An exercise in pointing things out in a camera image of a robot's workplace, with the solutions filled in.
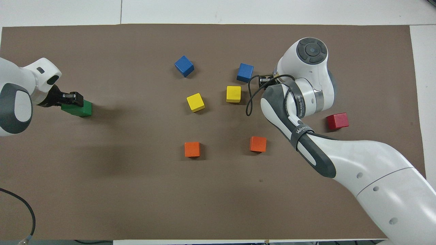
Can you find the blue wooden cube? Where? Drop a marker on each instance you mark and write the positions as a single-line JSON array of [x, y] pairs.
[[184, 66], [245, 72]]

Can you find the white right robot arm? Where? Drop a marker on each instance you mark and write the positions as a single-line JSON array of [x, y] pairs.
[[374, 163]]

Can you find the yellow wooden cube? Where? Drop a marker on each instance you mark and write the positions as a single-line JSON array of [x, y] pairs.
[[233, 94], [195, 102]]

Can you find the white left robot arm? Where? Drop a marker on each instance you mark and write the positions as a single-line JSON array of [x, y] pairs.
[[10, 71]]

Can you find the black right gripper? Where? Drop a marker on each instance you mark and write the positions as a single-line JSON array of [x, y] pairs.
[[274, 77]]

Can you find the green wooden cube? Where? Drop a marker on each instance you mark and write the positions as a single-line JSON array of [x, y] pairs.
[[72, 109], [88, 111]]

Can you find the orange wooden cube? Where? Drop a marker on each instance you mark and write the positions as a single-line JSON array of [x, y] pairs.
[[192, 149], [258, 144]]

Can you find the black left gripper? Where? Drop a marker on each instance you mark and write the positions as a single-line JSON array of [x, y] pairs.
[[52, 98]]

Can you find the red wooden cube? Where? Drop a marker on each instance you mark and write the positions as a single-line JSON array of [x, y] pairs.
[[337, 121]]

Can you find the brown table mat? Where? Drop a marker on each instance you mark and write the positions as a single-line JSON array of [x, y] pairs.
[[218, 204]]

